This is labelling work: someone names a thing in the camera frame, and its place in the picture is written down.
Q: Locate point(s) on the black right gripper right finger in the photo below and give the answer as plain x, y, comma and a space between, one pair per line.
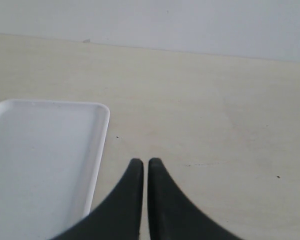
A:
171, 215

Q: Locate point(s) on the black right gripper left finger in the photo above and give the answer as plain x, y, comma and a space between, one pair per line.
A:
118, 217

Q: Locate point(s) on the white rectangular plastic tray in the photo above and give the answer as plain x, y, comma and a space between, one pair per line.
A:
50, 155

